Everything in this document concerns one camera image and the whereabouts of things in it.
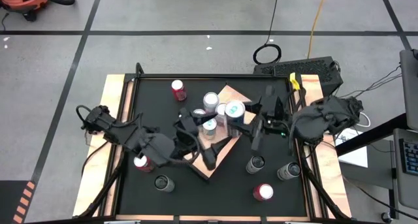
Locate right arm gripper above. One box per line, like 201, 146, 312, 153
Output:
230, 93, 289, 137

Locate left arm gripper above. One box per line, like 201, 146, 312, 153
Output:
172, 108, 234, 153

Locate silver can black top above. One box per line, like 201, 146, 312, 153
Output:
154, 174, 176, 193
276, 161, 302, 182
245, 154, 266, 175

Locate red soda can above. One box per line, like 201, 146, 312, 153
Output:
133, 155, 154, 173
170, 79, 188, 103
252, 183, 274, 202

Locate wooden side board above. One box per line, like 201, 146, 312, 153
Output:
72, 74, 135, 218
291, 74, 353, 219

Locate white paper sheet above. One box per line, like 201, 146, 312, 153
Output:
335, 125, 369, 168

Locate black desk beam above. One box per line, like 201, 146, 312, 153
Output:
335, 112, 408, 157

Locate grey monitor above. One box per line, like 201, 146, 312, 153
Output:
399, 48, 418, 131

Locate grey laptop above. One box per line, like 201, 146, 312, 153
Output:
393, 128, 418, 211

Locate black mat orange stripes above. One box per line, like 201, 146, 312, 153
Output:
0, 180, 37, 224

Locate orange shop vacuum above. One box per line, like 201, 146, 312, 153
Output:
0, 0, 50, 22

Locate black table frame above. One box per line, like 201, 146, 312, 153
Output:
73, 62, 352, 224

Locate black coiled floor cable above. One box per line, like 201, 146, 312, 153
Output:
253, 0, 283, 66

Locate yellow cable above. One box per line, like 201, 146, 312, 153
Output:
306, 0, 329, 60

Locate white cable loop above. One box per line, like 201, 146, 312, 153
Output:
358, 111, 372, 129

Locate black desk cables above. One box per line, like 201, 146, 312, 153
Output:
336, 64, 403, 101

